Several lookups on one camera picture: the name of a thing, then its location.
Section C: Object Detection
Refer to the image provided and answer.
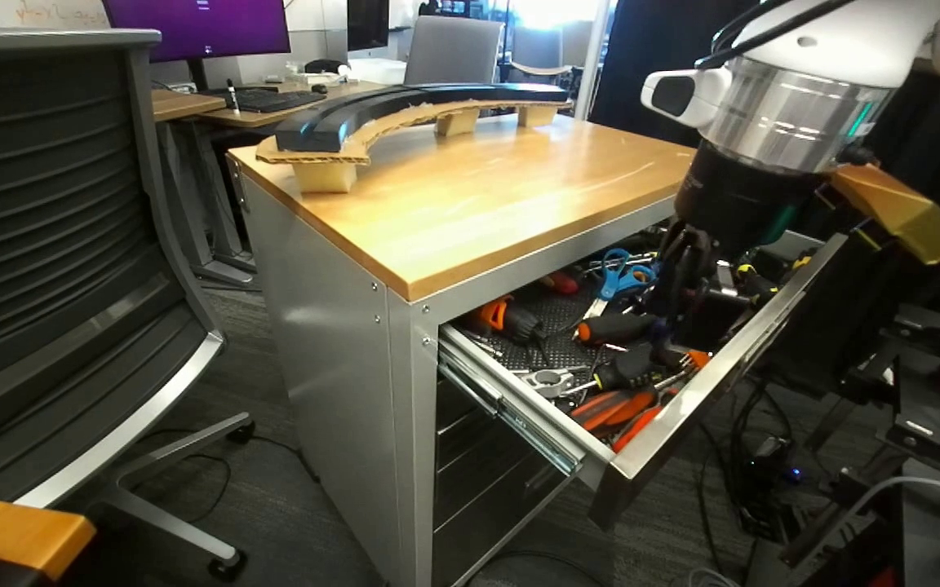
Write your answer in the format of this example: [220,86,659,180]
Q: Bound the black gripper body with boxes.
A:
[675,144,823,258]

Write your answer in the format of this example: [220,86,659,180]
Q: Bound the tool drawer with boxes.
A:
[440,230,845,478]

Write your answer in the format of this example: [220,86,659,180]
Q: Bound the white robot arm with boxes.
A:
[640,0,940,255]

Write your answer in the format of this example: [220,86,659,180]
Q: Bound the yellow wooden block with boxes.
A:
[833,164,940,267]

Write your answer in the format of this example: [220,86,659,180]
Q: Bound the black curtain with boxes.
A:
[617,0,940,337]

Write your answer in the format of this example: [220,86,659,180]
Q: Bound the grey chair backrest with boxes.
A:
[405,16,502,83]

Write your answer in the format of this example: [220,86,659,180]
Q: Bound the grey metal tool cabinet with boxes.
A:
[232,118,691,587]

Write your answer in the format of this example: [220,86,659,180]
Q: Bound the curved black wooden track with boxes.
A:
[255,81,572,192]

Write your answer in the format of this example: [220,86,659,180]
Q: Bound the black keyboard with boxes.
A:
[232,86,325,112]

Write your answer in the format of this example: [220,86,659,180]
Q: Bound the long wooden desk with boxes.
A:
[150,83,371,131]

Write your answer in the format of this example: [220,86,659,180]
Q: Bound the purple widescreen monitor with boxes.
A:
[106,0,291,61]

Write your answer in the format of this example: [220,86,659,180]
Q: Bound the black mesh office chair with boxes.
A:
[0,30,255,576]

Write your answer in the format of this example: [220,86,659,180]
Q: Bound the wooden armrest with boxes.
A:
[0,503,99,579]

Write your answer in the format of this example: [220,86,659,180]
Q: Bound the blue handled pliers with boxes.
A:
[594,247,657,300]

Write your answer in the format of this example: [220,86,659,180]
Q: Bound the orange handled tool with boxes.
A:
[572,392,662,451]

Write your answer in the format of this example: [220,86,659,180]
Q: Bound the black floor cables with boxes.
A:
[675,368,887,579]

